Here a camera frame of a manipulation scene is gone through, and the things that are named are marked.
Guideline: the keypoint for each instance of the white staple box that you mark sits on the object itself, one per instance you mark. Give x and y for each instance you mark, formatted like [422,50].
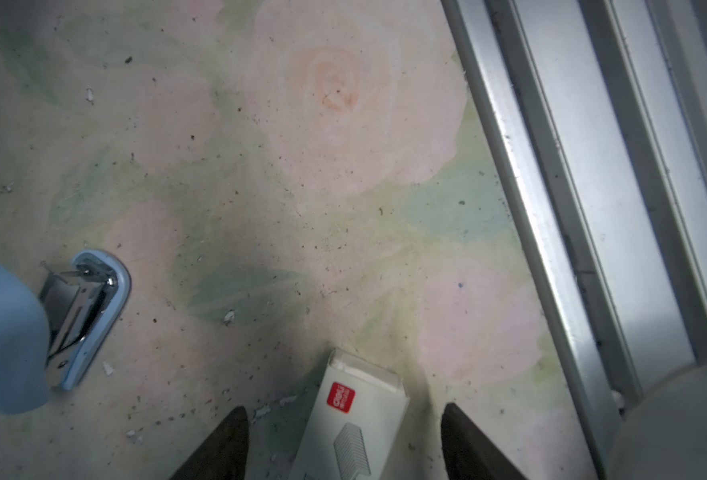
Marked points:
[354,421]

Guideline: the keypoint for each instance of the aluminium front rail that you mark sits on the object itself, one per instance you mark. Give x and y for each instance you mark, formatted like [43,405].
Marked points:
[596,114]

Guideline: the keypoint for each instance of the clear tape roll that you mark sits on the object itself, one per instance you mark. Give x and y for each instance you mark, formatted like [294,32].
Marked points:
[665,437]

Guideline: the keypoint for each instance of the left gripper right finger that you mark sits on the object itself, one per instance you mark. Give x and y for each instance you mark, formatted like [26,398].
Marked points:
[469,453]

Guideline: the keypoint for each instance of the light blue stapler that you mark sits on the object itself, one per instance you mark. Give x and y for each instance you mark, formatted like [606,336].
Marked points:
[49,339]

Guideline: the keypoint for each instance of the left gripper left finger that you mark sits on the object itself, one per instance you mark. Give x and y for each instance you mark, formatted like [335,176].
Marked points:
[223,454]

